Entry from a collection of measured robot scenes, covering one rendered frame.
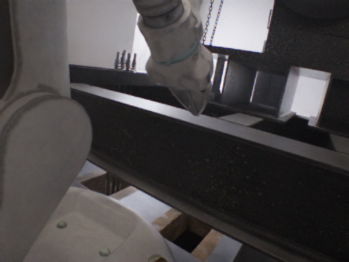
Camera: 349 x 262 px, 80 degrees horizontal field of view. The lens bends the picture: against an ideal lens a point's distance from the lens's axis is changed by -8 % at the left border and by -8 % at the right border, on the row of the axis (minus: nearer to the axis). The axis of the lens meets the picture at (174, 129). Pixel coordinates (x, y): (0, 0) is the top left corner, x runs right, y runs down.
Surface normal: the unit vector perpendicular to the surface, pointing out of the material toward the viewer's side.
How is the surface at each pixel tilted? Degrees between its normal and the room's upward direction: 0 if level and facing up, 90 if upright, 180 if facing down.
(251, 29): 90
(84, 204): 70
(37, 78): 90
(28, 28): 92
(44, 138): 90
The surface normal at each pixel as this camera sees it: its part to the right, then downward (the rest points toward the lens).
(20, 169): 0.81, 0.25
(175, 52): 0.15, 0.87
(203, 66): 0.29, -0.10
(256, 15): -0.55, 0.12
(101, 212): -0.35, -0.18
